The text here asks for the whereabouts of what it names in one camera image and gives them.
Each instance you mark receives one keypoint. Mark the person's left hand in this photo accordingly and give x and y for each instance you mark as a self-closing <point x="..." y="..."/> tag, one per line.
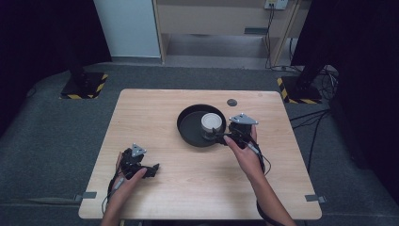
<point x="124" y="191"/>

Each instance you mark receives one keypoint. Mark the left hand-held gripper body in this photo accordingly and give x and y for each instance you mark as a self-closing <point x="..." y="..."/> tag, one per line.
<point x="131" y="161"/>

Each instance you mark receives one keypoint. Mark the white power socket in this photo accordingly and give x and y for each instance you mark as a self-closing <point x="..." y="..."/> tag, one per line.
<point x="276" y="3"/>

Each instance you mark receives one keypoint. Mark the white jar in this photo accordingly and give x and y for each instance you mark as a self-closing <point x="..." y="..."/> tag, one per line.
<point x="211" y="124"/>

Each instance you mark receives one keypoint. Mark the person's right hand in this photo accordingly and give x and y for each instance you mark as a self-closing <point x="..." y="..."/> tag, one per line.
<point x="247" y="160"/>

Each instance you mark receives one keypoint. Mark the grey table bracket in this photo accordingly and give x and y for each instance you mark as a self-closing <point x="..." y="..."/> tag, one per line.
<point x="85" y="196"/>
<point x="315" y="198"/>

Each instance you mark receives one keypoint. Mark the white panel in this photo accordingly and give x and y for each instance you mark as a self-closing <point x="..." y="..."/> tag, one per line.
<point x="128" y="28"/>

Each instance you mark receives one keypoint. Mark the black round tray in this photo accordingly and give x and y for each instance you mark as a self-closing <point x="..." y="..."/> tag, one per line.
<point x="194" y="128"/>

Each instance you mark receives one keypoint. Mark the black curtain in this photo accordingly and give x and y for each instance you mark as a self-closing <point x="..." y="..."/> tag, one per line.
<point x="34" y="37"/>
<point x="367" y="78"/>

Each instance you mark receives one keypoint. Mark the wooden desk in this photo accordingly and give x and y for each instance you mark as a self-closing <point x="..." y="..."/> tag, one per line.
<point x="216" y="22"/>

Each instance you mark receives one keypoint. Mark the grey round table grommet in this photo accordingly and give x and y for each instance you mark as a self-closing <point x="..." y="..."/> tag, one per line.
<point x="231" y="102"/>

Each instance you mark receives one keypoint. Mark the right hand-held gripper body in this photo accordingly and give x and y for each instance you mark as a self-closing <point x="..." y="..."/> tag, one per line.
<point x="241" y="130"/>

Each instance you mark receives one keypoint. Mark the black stand with striped base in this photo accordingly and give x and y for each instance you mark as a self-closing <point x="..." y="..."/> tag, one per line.
<point x="302" y="89"/>
<point x="83" y="83"/>

